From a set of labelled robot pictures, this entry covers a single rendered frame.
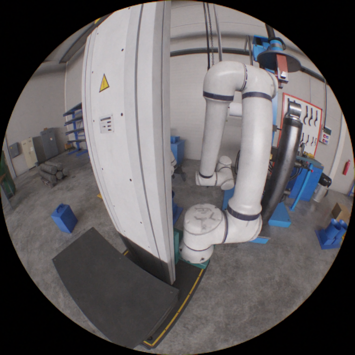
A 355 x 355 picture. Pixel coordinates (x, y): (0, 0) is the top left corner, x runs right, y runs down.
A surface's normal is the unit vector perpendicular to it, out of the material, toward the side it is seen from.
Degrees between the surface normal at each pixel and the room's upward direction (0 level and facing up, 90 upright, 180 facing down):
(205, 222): 9
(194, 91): 90
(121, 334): 0
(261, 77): 81
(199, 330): 0
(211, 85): 104
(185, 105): 90
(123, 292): 0
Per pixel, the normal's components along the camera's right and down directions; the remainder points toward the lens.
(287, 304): 0.00, -0.88
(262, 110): -0.27, 0.30
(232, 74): -0.15, 0.65
